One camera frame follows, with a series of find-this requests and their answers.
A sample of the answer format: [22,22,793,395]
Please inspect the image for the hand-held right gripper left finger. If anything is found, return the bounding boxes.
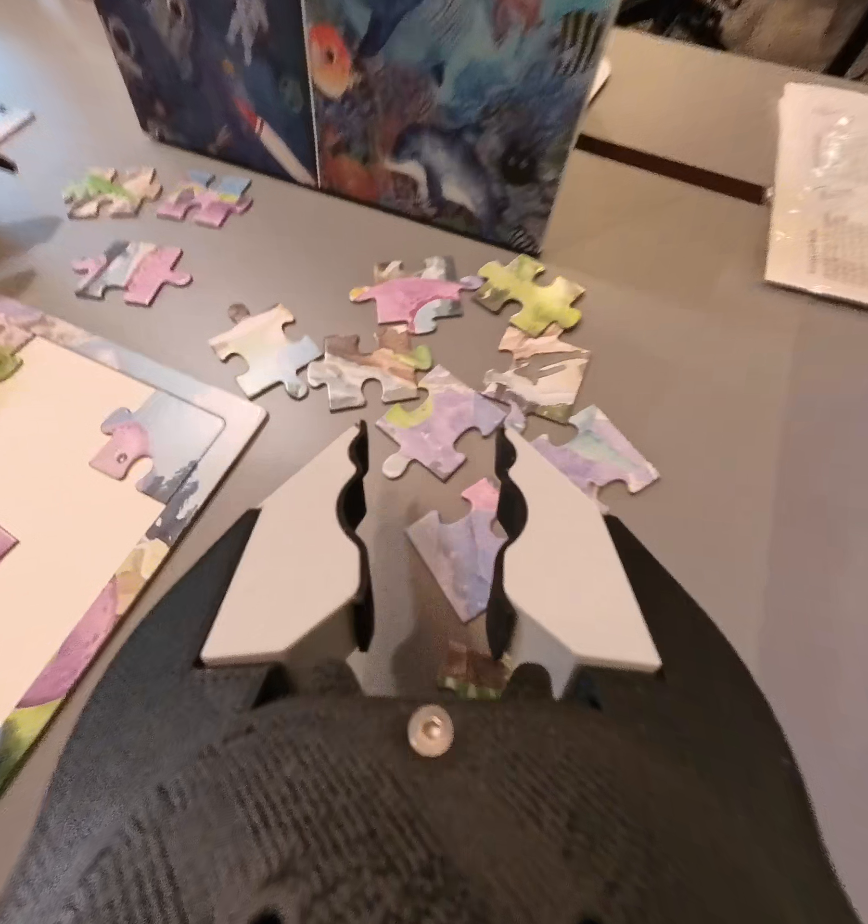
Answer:
[199,423,400,697]

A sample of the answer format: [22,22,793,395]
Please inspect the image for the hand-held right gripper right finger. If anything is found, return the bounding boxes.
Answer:
[486,427,662,700]

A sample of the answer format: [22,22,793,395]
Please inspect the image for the green tail brown puzzle piece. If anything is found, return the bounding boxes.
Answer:
[62,167,163,219]

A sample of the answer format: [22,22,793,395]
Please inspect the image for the pink blue striped puzzle piece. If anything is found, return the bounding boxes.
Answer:
[72,240,194,307]

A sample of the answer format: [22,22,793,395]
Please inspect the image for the lavender green patch puzzle piece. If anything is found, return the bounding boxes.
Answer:
[375,364,527,482]

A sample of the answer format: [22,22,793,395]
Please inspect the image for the white jigsaw puzzle board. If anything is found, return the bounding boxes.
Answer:
[0,282,269,831]

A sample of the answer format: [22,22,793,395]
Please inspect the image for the light blue loose puzzle piece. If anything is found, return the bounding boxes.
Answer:
[405,476,511,624]

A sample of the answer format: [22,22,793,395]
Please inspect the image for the grey white puzzle piece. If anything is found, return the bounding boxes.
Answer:
[482,325,592,424]

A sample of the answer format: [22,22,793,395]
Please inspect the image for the blue purple yellow puzzle piece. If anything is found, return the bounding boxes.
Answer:
[156,172,254,229]

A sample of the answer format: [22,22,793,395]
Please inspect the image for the grey brown puzzle piece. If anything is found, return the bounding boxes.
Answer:
[306,328,435,414]

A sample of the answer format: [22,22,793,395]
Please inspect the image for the green blue white puzzle piece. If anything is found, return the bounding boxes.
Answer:
[209,303,324,400]

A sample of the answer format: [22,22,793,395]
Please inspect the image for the yellow green puzzle piece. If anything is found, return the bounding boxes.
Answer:
[475,254,587,339]

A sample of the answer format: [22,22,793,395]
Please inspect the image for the pink grey puzzle piece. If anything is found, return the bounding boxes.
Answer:
[349,256,483,335]

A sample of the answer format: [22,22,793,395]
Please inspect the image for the space ocean print puzzle box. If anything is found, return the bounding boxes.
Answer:
[95,0,620,258]

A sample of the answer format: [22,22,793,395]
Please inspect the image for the paper in plastic sleeve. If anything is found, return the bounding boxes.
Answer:
[762,81,868,316]

